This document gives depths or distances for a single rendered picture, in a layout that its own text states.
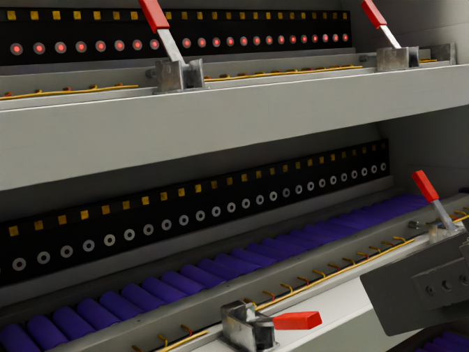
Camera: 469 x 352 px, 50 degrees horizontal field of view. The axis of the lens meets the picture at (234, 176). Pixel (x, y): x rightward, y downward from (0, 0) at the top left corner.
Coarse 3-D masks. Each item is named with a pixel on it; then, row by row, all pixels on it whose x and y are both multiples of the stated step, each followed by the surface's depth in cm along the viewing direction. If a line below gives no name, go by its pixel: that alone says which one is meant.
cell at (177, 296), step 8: (144, 280) 46; (152, 280) 46; (160, 280) 46; (144, 288) 46; (152, 288) 45; (160, 288) 44; (168, 288) 43; (176, 288) 44; (160, 296) 43; (168, 296) 42; (176, 296) 42; (184, 296) 42
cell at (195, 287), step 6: (162, 276) 47; (168, 276) 47; (174, 276) 46; (180, 276) 46; (168, 282) 46; (174, 282) 46; (180, 282) 45; (186, 282) 45; (192, 282) 44; (180, 288) 45; (186, 288) 44; (192, 288) 43; (198, 288) 43; (204, 288) 43; (192, 294) 43
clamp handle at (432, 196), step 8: (416, 176) 53; (424, 176) 53; (424, 184) 52; (424, 192) 53; (432, 192) 52; (432, 200) 52; (440, 208) 52; (440, 216) 52; (448, 216) 52; (448, 224) 51
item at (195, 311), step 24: (408, 216) 57; (432, 216) 58; (456, 216) 61; (336, 240) 51; (360, 240) 50; (384, 240) 53; (288, 264) 45; (312, 264) 46; (336, 264) 48; (360, 264) 48; (216, 288) 41; (240, 288) 41; (264, 288) 43; (288, 288) 45; (168, 312) 38; (192, 312) 39; (216, 312) 40; (96, 336) 35; (120, 336) 35; (144, 336) 36; (168, 336) 38; (192, 336) 37
